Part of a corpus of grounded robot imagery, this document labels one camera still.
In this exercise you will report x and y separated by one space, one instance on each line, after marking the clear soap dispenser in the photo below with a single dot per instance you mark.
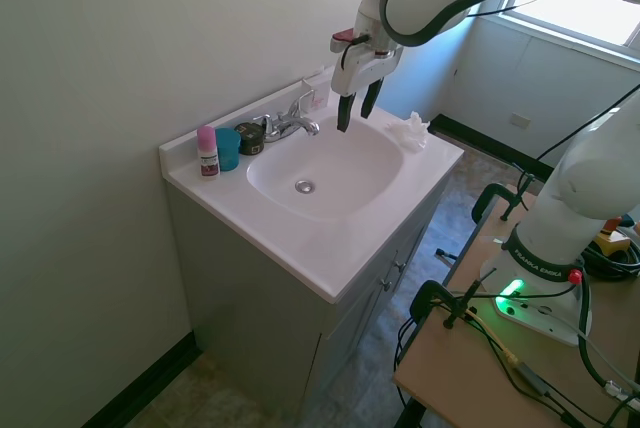
317 90

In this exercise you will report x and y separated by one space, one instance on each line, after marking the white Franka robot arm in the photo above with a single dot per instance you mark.
575 183

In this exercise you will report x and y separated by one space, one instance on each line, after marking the black baseboard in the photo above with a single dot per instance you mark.
480 140
145 383

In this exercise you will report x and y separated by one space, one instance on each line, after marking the black C-clamp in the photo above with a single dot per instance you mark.
425 295
482 200

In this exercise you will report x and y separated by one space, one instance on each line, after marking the red and black wrist camera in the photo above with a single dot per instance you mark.
345 38

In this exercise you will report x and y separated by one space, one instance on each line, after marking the pink capped roll-on bottle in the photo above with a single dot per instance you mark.
207 155

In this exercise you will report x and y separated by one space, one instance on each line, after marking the white tissue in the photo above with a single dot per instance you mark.
410 135

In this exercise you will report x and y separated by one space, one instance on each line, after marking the blue plastic cup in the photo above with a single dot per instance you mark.
228 150

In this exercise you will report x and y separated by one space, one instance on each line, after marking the white sink countertop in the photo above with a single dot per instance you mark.
310 248

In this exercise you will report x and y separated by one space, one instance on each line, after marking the chrome sink drain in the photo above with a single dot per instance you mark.
305 186

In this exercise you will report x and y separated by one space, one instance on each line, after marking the yellow emergency stop box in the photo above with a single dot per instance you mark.
612 243

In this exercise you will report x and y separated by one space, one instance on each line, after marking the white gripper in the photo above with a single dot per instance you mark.
360 70

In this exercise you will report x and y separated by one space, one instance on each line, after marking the black marker pen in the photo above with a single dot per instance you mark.
445 255

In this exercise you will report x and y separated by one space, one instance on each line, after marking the dark round tin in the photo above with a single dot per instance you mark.
251 140

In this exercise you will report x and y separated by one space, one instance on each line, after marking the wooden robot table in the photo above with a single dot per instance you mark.
460 378

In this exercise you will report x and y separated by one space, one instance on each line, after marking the grey vanity cabinet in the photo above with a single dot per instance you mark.
260 328

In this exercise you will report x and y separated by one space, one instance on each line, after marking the metal cabinet knob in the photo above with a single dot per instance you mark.
386 284
398 266

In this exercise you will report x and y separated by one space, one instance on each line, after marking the white wall outlet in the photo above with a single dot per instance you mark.
520 120

